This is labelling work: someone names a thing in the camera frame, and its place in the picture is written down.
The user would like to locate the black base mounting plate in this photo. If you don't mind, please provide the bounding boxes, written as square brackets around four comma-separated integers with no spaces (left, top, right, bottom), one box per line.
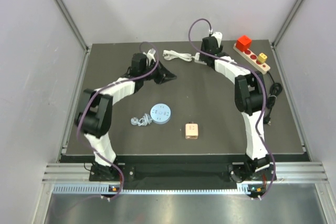
[88,163,263,183]

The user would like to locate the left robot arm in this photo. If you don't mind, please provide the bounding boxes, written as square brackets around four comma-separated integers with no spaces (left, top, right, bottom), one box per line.
[74,51,177,181]

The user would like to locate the red cube plug adapter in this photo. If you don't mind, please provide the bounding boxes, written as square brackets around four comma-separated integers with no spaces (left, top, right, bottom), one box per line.
[236,35,252,52]

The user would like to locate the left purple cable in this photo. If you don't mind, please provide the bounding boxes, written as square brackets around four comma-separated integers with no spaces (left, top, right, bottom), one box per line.
[76,41,160,200]

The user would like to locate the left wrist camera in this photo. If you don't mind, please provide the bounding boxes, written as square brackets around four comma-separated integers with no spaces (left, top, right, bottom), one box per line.
[145,48,156,62]

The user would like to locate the yellow cube plug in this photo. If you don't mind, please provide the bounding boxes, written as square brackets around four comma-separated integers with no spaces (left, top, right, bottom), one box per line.
[257,53,268,64]

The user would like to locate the cream power strip red sockets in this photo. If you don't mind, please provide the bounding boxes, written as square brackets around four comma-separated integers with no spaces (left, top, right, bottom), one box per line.
[233,43,270,74]

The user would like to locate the purple cable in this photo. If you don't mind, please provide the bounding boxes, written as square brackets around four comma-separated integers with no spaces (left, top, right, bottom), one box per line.
[188,18,277,200]
[76,41,160,200]

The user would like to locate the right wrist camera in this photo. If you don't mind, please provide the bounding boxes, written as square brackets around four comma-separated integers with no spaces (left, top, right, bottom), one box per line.
[210,32,223,47]

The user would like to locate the pink cube plug adapter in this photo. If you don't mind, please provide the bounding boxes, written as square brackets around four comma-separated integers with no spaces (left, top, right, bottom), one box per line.
[185,122,199,140]

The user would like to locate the round light blue socket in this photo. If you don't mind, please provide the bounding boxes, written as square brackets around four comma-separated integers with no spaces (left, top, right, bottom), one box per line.
[150,103,171,124]

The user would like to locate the slotted cable duct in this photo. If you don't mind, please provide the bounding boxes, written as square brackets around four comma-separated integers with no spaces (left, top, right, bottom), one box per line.
[52,184,263,195]

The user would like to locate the white power strip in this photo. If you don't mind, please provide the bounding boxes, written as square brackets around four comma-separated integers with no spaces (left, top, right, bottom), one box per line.
[194,52,207,65]

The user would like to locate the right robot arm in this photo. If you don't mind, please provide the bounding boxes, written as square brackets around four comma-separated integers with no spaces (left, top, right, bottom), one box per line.
[199,35,270,183]

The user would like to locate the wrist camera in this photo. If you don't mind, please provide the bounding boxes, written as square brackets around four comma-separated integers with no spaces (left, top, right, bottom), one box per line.
[210,32,223,47]
[145,48,156,62]

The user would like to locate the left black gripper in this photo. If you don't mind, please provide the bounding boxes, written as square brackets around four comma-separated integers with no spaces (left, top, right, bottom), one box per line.
[141,59,177,85]

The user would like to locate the black power cable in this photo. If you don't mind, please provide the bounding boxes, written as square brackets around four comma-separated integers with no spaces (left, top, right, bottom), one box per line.
[262,71,283,125]

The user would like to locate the white coiled power cable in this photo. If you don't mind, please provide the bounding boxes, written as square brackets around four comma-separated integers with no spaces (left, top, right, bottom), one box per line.
[162,49,196,62]

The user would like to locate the light blue coiled cable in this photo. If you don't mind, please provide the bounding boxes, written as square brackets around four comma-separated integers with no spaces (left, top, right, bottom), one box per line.
[130,113,153,127]

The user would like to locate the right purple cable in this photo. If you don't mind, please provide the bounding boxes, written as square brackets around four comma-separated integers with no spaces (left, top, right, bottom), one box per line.
[188,18,277,200]

